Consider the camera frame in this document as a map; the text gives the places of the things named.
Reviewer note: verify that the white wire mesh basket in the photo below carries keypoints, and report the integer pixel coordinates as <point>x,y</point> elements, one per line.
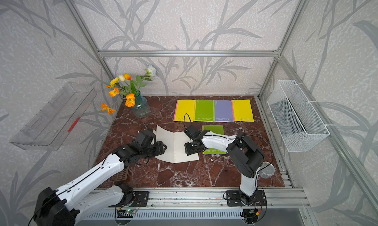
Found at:
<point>300,126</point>

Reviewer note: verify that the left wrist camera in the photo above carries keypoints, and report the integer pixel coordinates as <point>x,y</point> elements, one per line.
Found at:
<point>145,138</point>

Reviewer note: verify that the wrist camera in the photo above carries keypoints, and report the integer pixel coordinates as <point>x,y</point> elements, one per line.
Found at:
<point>193,133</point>
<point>145,138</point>

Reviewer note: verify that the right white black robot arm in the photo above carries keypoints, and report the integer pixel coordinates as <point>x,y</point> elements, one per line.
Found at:
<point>245,154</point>

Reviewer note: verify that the brown slotted spatula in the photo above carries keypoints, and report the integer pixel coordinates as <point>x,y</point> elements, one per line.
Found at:
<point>121,176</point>

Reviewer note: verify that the clear plastic wall tray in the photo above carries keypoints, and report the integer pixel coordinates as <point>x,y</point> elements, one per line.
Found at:
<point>48,129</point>

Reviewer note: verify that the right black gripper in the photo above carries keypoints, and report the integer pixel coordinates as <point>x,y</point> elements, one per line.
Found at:
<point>188,152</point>

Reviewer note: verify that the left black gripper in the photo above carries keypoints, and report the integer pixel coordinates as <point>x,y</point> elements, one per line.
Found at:
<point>159,148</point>

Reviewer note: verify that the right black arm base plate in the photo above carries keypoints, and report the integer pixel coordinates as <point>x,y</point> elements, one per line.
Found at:
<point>238,198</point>

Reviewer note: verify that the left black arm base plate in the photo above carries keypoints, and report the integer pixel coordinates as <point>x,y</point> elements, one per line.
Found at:
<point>139,199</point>

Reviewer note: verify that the clear glass cup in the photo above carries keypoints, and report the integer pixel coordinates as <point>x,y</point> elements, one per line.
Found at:
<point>267,170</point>

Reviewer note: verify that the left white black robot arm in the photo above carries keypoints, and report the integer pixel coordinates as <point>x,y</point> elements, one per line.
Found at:
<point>70,203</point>

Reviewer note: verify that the glass vase with flowers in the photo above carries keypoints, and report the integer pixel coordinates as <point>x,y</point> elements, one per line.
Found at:
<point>129,89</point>

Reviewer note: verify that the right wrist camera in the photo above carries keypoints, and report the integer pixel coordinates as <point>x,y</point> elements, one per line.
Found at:
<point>193,133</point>

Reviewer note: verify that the purple notebook green spine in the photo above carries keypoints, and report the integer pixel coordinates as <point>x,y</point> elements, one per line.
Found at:
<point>223,111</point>

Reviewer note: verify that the yellow notebook pink spine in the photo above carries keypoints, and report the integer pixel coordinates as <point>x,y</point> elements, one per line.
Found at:
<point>242,111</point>

